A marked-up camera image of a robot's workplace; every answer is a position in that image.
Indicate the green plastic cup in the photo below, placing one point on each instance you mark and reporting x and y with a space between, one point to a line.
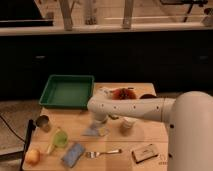
60 139

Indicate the pale yellow scoop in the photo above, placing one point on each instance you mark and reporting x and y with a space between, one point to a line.
50 148

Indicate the green cucumber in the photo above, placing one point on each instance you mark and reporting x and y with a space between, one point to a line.
113 117

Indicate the light blue towel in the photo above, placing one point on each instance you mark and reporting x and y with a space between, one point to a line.
94 130

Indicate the dark red bowl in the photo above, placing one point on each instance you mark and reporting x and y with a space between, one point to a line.
148 96

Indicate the green plastic tray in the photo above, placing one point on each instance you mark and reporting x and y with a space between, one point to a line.
67 91

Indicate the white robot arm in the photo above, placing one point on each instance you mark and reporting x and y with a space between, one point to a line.
190 120

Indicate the orange bowl with food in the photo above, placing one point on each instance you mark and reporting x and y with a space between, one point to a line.
123 93

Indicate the silver metal fork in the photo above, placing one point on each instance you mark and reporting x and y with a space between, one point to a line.
95 154

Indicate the yellow onion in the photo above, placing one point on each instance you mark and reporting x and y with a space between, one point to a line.
32 156

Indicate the blue sponge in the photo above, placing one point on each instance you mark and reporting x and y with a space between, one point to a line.
73 154

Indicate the small metal cup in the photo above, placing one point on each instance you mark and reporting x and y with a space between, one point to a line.
43 123

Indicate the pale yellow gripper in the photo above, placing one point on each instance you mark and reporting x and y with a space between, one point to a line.
99 124

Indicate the black rectangular scrub block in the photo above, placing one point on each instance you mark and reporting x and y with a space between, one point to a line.
144 153

